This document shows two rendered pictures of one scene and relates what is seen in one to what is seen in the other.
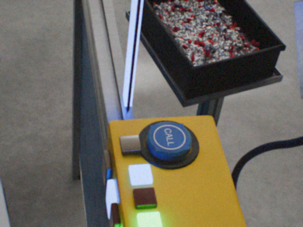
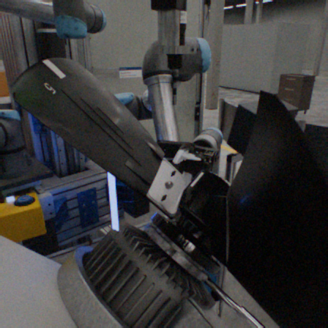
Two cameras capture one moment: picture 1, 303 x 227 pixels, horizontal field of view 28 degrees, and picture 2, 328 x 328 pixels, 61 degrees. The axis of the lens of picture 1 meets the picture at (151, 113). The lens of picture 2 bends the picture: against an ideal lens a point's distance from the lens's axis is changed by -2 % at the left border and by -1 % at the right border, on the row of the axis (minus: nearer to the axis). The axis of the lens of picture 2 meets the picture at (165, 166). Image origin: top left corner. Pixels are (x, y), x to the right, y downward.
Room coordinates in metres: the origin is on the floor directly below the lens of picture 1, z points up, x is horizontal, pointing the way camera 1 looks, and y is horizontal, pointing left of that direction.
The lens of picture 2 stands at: (0.53, -0.78, 1.46)
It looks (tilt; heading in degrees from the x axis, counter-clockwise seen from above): 23 degrees down; 73
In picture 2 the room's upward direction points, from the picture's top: straight up
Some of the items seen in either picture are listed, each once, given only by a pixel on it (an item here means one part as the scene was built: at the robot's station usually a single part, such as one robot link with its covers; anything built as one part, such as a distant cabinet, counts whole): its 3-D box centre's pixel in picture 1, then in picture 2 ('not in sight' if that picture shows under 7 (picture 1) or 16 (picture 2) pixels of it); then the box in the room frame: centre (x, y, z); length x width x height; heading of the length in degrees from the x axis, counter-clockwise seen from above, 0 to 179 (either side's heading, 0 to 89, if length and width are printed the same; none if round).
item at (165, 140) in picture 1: (168, 142); (24, 200); (0.36, -0.02, 1.08); 0.04 x 0.04 x 0.02
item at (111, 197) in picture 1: (111, 199); not in sight; (0.31, 0.02, 1.04); 0.02 x 0.01 x 0.03; 15
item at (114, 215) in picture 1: (114, 222); not in sight; (0.29, 0.02, 1.04); 0.02 x 0.01 x 0.03; 15
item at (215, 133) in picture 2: not in sight; (209, 141); (0.93, 0.04, 1.17); 0.11 x 0.08 x 0.09; 52
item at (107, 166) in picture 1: (107, 169); not in sight; (0.34, 0.03, 1.04); 0.02 x 0.01 x 0.03; 15
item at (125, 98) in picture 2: not in sight; (123, 108); (0.72, 0.52, 1.20); 0.13 x 0.12 x 0.14; 9
